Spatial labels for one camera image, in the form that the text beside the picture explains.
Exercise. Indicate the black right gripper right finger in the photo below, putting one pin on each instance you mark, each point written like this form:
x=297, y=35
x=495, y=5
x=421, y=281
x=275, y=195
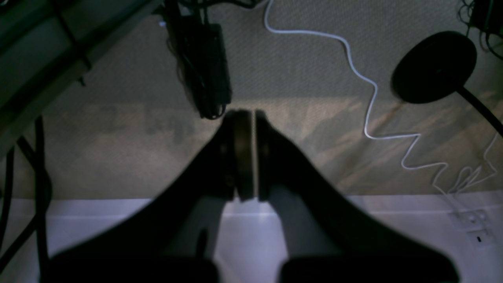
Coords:
x=329, y=239

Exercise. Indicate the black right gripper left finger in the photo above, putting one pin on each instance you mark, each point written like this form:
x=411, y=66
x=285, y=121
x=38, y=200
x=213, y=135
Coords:
x=173, y=238

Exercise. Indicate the black power adapter bundle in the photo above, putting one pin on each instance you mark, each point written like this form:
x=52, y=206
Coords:
x=199, y=46

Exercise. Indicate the black round stand base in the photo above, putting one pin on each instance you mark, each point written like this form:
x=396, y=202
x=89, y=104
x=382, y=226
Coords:
x=437, y=67

